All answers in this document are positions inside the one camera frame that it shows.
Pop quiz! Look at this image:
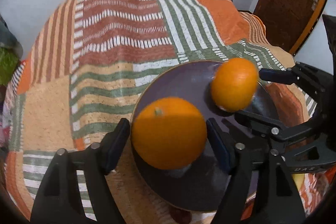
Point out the green storage box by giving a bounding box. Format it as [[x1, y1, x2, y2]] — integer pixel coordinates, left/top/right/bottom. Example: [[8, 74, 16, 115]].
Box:
[[0, 47, 19, 86]]

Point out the purple round plate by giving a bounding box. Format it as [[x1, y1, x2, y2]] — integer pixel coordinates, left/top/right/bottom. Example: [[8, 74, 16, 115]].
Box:
[[131, 57, 278, 213]]

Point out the large orange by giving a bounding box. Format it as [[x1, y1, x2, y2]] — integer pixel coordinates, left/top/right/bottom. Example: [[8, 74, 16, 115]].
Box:
[[210, 57, 259, 113], [131, 97, 207, 170]]

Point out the patchwork striped bed cover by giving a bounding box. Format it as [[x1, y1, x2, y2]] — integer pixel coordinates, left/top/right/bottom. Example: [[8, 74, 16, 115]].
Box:
[[1, 0, 335, 223]]

